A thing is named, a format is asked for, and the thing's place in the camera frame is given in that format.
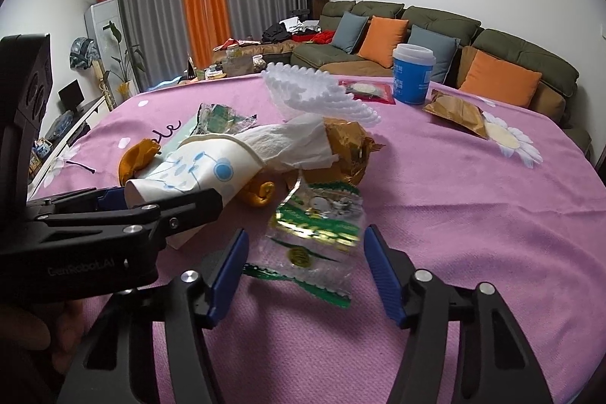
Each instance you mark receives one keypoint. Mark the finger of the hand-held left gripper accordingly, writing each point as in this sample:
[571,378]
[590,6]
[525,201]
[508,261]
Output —
[189,207]
[112,198]

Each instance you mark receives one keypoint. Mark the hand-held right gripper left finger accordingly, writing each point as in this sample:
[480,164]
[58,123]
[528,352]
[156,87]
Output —
[227,276]

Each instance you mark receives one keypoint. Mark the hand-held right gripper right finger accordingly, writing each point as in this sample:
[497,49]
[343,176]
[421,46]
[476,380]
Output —
[386,281]

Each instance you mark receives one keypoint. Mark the white blue-patterned paper cup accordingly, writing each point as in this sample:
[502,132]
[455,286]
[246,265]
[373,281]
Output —
[208,169]

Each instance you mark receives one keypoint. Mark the clear green snack wrapper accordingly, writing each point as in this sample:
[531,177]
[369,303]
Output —
[312,233]

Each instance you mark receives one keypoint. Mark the white tissue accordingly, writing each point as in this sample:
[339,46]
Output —
[293,141]

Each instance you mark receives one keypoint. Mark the gold foil wrapper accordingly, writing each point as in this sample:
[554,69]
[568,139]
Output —
[345,148]

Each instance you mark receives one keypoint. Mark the person's left hand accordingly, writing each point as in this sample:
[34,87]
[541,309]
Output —
[61,328]

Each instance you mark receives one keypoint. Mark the clear plastic bag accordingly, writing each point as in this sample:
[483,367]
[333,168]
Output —
[60,124]

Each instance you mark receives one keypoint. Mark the white TV cabinet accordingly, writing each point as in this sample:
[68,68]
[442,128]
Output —
[61,134]

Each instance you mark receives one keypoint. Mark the black monitor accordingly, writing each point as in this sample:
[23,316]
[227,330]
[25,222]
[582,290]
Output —
[70,94]

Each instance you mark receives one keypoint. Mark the cloth-covered standing fan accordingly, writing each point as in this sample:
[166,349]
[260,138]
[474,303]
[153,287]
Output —
[83,51]

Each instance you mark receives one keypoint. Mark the crumpled green silver wrapper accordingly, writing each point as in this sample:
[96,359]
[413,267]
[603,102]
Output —
[222,117]

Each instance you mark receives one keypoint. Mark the tall plant in yellow pot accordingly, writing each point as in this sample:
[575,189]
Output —
[124,89]

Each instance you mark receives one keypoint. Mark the pink floral blanket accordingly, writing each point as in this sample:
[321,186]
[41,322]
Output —
[449,205]

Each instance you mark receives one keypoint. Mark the white standing air conditioner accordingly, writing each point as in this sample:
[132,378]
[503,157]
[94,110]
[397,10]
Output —
[102,20]

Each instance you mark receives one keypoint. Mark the glass jar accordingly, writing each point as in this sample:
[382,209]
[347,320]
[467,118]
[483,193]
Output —
[232,52]

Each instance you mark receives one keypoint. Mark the red cloth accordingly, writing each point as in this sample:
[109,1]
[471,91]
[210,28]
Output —
[312,38]
[229,42]

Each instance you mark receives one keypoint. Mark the white foam fruit net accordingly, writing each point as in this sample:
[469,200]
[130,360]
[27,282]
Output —
[312,89]

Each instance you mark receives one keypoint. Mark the brown snack packet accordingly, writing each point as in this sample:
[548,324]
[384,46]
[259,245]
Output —
[454,113]

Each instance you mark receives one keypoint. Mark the red-edged clear packet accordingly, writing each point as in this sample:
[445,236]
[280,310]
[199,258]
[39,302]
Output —
[369,91]

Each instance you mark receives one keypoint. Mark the black clothes pile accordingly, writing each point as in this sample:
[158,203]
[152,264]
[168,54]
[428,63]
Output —
[277,32]

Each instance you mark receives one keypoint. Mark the blue cup with white lid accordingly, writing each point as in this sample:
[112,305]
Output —
[413,77]

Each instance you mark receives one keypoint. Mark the white clothes pile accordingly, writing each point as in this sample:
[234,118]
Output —
[298,23]

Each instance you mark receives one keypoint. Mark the orange pillow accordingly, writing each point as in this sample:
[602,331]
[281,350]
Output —
[381,38]
[499,77]

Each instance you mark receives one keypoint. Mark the grey-blue pillow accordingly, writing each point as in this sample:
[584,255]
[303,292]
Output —
[349,32]
[442,49]

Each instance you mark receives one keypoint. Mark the brown cardboard boxes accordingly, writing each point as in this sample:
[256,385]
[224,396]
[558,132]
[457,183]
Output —
[318,1]

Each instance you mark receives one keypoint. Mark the olive green sectional sofa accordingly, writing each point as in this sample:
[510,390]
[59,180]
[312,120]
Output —
[435,16]

